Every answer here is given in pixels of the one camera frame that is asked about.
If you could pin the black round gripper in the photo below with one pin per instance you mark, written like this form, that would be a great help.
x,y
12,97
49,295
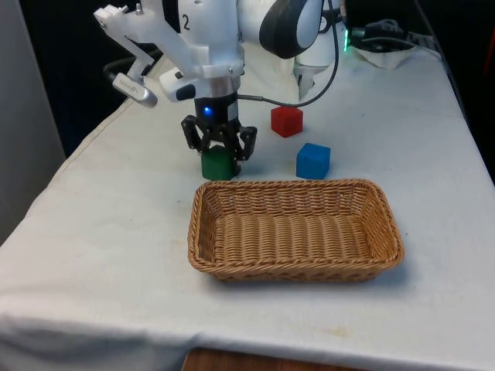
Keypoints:
x,y
220,110

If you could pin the green block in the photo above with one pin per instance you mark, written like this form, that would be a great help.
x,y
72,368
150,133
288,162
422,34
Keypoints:
x,y
216,166

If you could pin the blue cube block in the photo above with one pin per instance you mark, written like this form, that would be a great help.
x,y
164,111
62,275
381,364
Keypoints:
x,y
312,162

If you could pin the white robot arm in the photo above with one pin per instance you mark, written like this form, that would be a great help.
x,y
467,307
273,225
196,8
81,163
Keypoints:
x,y
201,42

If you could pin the wicker basket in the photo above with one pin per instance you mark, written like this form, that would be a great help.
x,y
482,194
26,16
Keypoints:
x,y
294,232

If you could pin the red cube block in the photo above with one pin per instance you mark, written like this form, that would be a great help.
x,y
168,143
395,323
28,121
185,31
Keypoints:
x,y
286,121

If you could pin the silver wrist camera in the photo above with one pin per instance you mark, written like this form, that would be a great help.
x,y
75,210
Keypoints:
x,y
135,90

